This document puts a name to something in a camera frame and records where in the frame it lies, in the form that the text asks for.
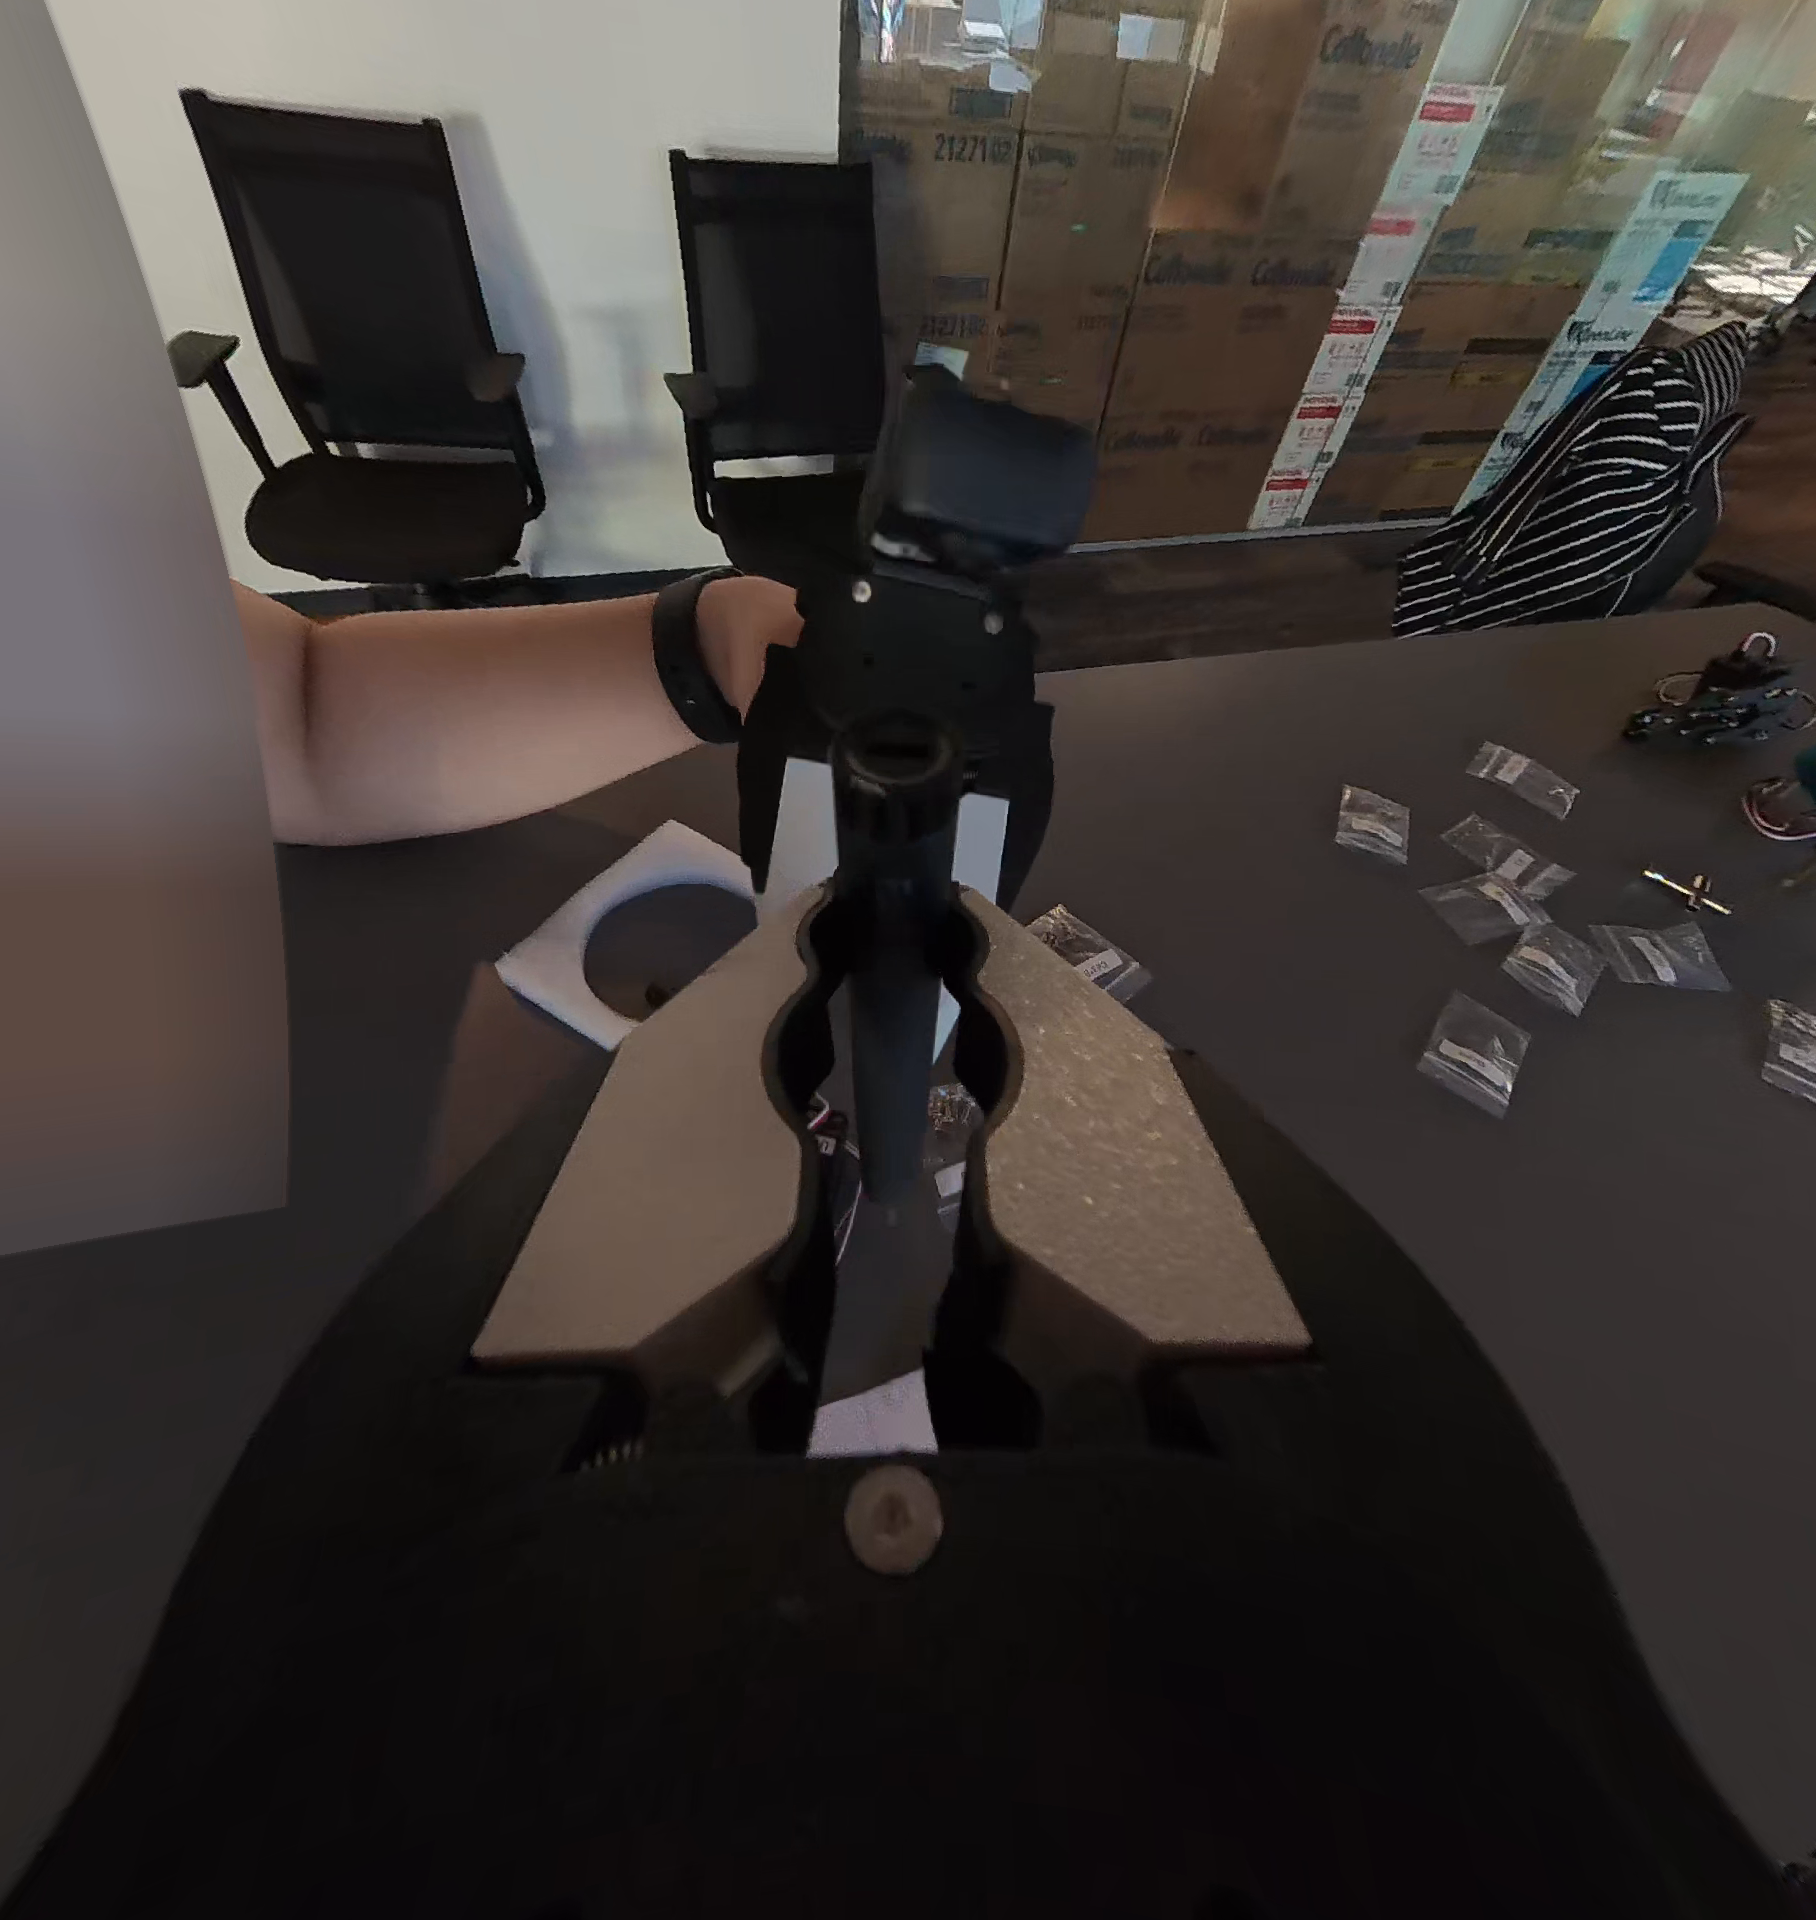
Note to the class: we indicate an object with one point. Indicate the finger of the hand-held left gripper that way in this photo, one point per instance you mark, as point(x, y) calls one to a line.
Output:
point(979, 840)
point(812, 825)

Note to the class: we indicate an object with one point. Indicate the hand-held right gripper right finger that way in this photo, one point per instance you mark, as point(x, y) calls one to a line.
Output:
point(1118, 1170)

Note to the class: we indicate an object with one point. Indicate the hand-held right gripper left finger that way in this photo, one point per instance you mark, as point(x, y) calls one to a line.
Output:
point(652, 1170)

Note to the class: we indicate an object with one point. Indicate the black electric screwdriver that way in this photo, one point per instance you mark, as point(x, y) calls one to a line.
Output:
point(899, 959)

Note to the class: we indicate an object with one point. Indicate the person's left forearm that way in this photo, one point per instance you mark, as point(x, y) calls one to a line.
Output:
point(457, 705)

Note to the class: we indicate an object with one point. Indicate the dark grey desk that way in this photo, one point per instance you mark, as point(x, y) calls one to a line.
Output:
point(1446, 1275)

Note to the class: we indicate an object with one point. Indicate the person's left hand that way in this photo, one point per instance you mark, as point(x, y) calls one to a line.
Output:
point(757, 623)

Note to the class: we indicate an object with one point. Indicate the clear labelled bag black screws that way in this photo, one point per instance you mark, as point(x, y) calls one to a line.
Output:
point(1088, 951)

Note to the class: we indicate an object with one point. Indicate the white foam piece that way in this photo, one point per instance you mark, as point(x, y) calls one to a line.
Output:
point(638, 884)

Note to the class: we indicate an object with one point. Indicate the black wristband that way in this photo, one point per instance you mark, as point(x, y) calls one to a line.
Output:
point(691, 660)

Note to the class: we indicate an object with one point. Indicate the black mesh office chair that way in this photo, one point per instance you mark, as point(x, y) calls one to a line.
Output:
point(352, 300)
point(780, 300)

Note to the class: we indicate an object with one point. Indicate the cluster of small screw bags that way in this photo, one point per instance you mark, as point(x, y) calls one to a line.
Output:
point(1553, 959)

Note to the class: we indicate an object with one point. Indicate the stack of cardboard boxes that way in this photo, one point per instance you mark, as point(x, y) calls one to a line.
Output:
point(1252, 225)

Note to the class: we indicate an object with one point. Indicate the small metal cross wrench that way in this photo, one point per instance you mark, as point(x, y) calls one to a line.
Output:
point(1689, 884)

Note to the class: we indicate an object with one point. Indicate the black white striped garment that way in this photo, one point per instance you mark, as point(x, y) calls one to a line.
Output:
point(1566, 494)

